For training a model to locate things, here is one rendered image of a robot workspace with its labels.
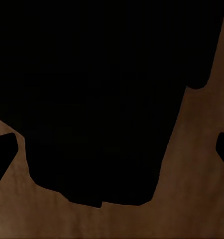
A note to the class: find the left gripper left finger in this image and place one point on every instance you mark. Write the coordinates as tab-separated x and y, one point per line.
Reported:
8	150

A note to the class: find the digital camera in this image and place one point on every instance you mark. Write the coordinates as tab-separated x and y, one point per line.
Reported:
95	87

